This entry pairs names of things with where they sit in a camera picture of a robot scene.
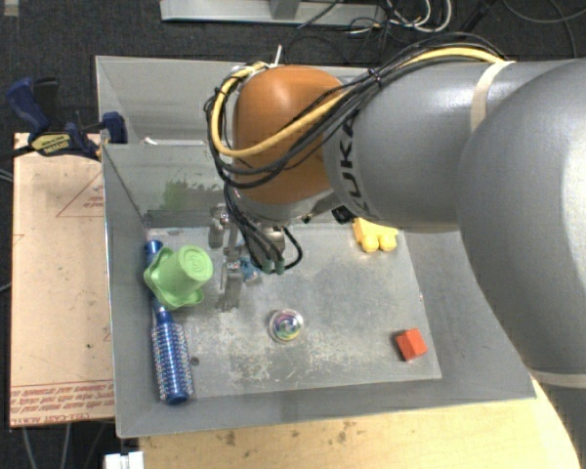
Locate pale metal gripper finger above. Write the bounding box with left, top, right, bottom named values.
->
left=228, top=261, right=243, bottom=311
left=216, top=261, right=230, bottom=312

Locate green plastic cup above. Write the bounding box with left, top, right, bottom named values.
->
left=143, top=244, right=215, bottom=312

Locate shiny iridescent spinning top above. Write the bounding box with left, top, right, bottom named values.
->
left=267, top=308, right=306, bottom=345

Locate grey metal bin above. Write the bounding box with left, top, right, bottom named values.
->
left=95, top=55, right=538, bottom=440

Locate blue hairbrush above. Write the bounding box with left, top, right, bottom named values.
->
left=145, top=239, right=195, bottom=405

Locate yellow toy block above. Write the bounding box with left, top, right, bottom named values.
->
left=351, top=216, right=400, bottom=254

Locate brown cardboard board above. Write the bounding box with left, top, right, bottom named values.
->
left=9, top=132, right=116, bottom=429

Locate red block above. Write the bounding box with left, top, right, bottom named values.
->
left=395, top=328, right=430, bottom=362

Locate black cylinder on white bracket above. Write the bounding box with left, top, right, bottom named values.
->
left=302, top=204, right=354, bottom=227

